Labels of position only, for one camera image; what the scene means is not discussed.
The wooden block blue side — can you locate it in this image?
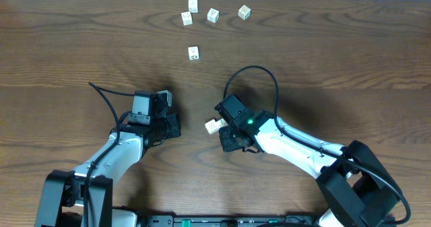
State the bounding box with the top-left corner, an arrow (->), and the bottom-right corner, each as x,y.
217,119 -> 228,127

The wooden block green side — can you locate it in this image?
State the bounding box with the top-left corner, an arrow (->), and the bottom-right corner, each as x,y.
205,119 -> 220,135

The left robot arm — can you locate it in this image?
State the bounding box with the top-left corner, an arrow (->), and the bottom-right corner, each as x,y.
35,90 -> 181,226

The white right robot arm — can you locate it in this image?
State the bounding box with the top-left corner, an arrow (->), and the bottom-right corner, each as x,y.
217,107 -> 411,226

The wooden block soccer ball yellow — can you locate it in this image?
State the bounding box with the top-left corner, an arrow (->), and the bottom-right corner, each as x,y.
188,46 -> 199,60

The wooden block red M side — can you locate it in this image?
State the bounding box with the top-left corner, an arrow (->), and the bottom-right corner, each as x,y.
181,11 -> 193,26

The wooden block number 3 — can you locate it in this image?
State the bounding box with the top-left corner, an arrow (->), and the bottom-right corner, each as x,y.
207,8 -> 220,23

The wooden block far back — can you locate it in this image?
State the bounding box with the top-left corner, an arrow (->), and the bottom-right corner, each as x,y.
188,0 -> 199,13

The wooden block number 6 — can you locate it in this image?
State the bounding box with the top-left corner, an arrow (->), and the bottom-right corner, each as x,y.
238,5 -> 251,20

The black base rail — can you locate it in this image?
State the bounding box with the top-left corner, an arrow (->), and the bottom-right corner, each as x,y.
137,215 -> 318,227

